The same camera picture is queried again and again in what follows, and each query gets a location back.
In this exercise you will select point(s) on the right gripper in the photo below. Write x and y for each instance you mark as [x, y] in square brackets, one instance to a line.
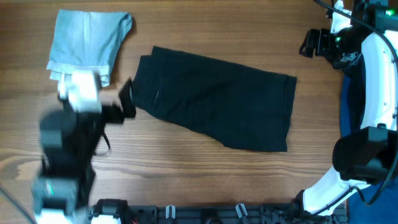
[321, 36]

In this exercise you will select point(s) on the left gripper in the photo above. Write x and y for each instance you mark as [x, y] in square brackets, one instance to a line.
[112, 116]

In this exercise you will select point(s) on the black shorts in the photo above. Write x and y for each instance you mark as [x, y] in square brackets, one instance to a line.
[239, 106]

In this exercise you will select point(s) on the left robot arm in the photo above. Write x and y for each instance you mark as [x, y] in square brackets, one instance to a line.
[69, 137]

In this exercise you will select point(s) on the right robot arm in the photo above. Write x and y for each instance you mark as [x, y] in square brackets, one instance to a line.
[365, 37]

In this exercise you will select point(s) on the folded light blue garment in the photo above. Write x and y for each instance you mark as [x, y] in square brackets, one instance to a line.
[87, 41]

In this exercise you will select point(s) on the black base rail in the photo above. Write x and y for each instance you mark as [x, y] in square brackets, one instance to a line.
[214, 214]

